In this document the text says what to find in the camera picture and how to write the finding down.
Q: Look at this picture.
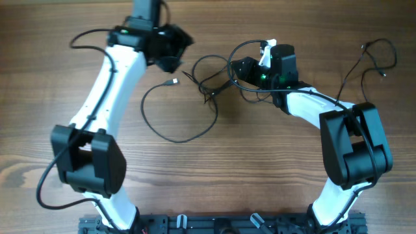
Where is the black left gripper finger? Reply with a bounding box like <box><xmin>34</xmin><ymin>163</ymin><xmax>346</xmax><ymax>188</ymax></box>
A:
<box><xmin>155</xmin><ymin>57</ymin><xmax>182</xmax><ymax>73</ymax></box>
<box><xmin>177</xmin><ymin>27</ymin><xmax>194</xmax><ymax>47</ymax></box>

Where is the black USB cable thick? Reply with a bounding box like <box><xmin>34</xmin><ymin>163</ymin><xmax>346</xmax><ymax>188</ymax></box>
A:
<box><xmin>140</xmin><ymin>79</ymin><xmax>231</xmax><ymax>144</ymax></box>

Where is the black USB cable thin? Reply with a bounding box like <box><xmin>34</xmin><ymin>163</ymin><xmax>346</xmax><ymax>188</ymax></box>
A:
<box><xmin>182</xmin><ymin>54</ymin><xmax>272</xmax><ymax>104</ymax></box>

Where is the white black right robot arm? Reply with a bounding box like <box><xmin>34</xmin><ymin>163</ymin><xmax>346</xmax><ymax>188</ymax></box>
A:
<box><xmin>227</xmin><ymin>40</ymin><xmax>393</xmax><ymax>232</ymax></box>

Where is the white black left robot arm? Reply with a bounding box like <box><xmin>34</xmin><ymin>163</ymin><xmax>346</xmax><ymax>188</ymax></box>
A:
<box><xmin>51</xmin><ymin>1</ymin><xmax>192</xmax><ymax>233</ymax></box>

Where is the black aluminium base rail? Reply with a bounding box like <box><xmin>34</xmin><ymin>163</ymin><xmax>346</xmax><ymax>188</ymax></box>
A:
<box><xmin>78</xmin><ymin>213</ymin><xmax>368</xmax><ymax>234</ymax></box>

